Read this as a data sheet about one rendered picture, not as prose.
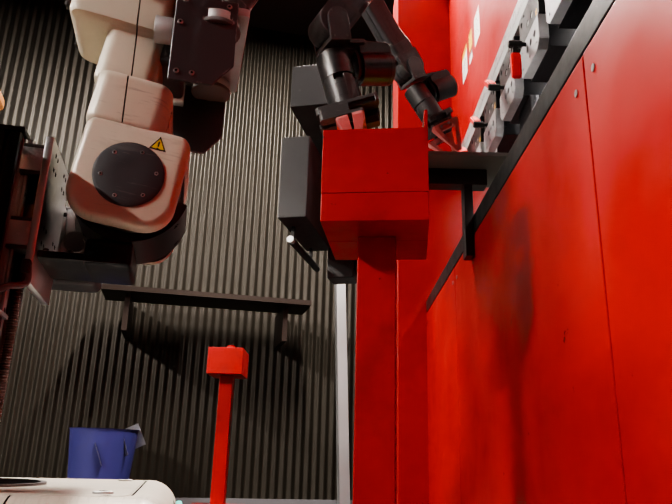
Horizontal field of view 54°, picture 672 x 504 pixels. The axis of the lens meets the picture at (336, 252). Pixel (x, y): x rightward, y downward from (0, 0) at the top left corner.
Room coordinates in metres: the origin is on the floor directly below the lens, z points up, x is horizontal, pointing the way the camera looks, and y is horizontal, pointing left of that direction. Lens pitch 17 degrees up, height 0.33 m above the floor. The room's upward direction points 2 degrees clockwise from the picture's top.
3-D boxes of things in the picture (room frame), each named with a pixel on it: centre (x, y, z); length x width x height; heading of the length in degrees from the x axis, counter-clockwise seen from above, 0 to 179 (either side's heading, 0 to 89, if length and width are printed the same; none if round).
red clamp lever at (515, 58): (1.29, -0.40, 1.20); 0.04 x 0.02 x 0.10; 89
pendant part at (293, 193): (2.69, 0.13, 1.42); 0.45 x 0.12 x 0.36; 167
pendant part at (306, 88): (2.71, 0.03, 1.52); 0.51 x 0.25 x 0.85; 167
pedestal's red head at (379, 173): (1.00, -0.07, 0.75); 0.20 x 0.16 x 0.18; 173
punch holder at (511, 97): (1.47, -0.46, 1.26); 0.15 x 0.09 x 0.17; 179
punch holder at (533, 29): (1.27, -0.46, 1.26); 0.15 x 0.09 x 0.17; 179
